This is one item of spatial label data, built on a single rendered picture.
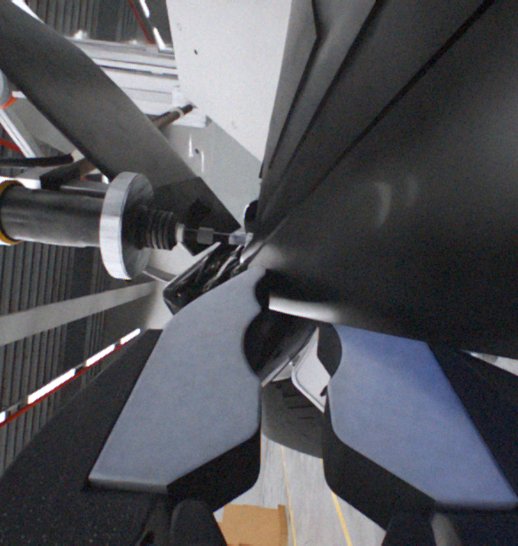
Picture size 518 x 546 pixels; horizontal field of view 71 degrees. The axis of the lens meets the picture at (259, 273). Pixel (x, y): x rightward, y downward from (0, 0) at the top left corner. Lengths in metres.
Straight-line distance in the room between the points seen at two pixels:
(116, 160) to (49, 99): 0.06
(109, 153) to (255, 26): 0.26
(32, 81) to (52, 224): 0.12
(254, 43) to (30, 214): 0.36
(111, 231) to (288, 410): 0.33
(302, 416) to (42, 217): 0.36
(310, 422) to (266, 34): 0.47
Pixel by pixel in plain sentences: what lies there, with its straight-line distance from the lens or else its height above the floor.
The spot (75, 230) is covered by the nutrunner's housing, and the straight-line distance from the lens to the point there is 0.26.
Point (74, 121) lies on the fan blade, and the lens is 0.33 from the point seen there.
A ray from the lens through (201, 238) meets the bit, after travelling 0.24.
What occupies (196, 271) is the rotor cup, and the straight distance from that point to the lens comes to 0.29.
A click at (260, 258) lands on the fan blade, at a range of 0.16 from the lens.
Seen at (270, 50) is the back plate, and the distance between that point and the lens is 0.51.
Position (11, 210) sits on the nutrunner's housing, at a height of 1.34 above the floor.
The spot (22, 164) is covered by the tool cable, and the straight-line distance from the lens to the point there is 0.40.
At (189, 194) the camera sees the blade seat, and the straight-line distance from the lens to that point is 0.34.
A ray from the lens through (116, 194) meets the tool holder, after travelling 0.23.
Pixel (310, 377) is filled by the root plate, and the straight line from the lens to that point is 0.31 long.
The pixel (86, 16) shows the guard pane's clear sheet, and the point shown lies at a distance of 1.10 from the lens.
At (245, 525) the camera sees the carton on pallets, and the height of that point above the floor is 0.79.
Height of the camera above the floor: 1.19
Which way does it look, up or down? 1 degrees down
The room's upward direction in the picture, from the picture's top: 83 degrees counter-clockwise
